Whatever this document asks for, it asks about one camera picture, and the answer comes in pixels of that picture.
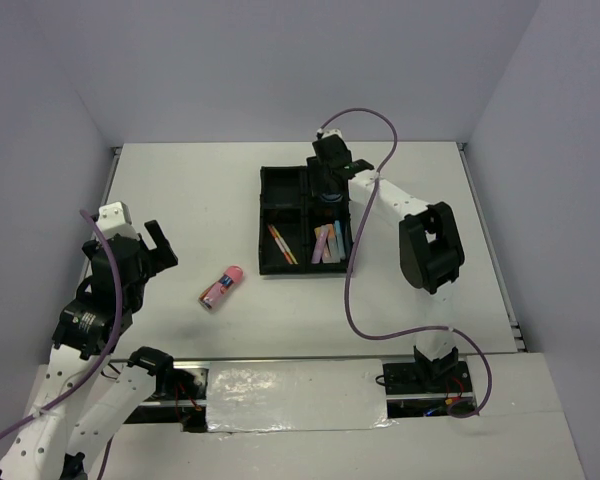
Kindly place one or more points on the silver tape sheet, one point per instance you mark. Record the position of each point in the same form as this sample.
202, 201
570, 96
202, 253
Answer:
261, 397

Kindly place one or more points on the blue-lidded jar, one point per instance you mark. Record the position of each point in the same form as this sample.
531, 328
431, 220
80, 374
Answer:
332, 195

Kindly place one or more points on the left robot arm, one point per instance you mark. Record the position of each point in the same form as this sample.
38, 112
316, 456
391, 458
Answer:
60, 438

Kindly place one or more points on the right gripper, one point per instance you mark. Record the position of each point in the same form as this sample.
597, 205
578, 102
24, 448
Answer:
319, 185

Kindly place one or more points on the yellow thin pen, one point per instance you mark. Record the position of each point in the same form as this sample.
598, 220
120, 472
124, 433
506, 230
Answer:
284, 246

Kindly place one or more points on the orange-red thin pen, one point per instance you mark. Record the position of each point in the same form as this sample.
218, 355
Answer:
269, 228

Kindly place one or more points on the blue-capped highlighter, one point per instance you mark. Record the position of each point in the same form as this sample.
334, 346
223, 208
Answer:
339, 240

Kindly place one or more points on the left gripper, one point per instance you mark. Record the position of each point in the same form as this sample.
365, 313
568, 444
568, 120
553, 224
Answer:
163, 255

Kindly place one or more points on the pink-capped marker bottle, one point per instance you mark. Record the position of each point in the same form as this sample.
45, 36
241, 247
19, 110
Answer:
211, 298

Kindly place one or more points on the purple highlighter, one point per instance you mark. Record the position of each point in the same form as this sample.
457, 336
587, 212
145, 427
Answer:
320, 252

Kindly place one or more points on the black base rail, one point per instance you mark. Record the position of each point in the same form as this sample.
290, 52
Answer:
182, 402

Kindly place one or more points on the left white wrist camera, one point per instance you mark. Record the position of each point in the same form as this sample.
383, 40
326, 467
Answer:
114, 219

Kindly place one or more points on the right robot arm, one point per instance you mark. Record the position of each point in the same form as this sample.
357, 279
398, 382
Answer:
430, 249

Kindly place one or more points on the orange-capped clear highlighter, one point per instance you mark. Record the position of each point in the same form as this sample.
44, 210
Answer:
332, 244

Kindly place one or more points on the black four-compartment organizer tray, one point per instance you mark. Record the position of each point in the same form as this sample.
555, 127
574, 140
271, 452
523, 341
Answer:
286, 202

